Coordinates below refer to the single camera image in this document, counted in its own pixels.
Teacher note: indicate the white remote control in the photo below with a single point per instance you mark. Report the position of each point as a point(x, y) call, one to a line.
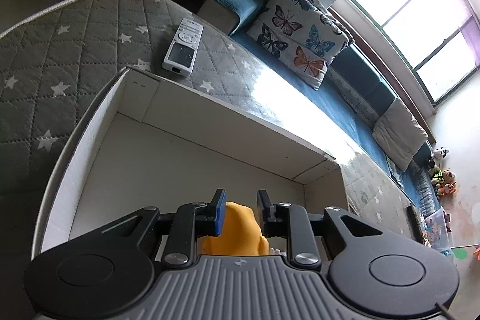
point(181, 54)

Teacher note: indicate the orange plush duck toy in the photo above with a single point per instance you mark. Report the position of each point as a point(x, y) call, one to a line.
point(241, 235)

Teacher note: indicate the black remote control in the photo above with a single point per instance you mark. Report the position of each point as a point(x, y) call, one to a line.
point(415, 221)

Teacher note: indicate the grey cardboard box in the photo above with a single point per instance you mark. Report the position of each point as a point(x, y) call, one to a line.
point(149, 141)

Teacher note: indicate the grey sofa cushion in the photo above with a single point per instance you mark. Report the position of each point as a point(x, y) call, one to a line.
point(399, 134)

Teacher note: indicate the blue sofa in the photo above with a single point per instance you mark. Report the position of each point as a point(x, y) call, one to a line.
point(234, 17)

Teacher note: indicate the colourful pinwheel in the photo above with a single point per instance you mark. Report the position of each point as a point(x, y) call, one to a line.
point(466, 252)

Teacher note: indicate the clear plastic storage box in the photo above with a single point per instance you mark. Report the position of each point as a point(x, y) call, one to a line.
point(434, 231)

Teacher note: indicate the plush toys pile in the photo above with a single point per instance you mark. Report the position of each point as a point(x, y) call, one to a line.
point(442, 180)

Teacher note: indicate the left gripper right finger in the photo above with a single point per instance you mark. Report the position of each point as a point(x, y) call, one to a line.
point(308, 234)

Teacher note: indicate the butterfly print pillow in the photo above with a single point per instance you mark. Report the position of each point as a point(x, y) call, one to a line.
point(302, 35)

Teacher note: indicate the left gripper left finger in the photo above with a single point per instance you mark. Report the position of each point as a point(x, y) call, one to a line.
point(174, 235)

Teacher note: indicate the window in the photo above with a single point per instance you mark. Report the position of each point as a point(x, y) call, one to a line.
point(438, 39)

